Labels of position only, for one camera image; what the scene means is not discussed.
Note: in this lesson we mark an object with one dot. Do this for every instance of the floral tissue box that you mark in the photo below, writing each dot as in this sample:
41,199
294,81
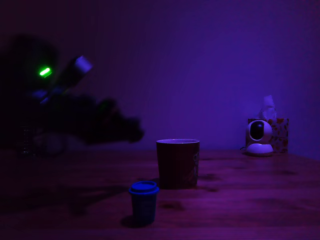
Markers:
281,135

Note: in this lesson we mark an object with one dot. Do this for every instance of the red ceramic mug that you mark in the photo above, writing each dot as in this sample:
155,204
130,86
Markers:
175,165

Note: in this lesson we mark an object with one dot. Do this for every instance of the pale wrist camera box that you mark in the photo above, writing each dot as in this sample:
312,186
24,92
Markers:
82,65

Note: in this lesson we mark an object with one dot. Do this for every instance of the small white round camera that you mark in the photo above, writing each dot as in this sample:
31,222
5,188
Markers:
260,148

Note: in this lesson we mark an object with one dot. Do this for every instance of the white tissue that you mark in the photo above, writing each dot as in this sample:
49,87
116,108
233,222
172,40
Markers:
268,107

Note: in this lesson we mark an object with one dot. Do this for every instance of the blue coffee capsule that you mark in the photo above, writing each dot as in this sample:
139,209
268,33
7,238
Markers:
143,207

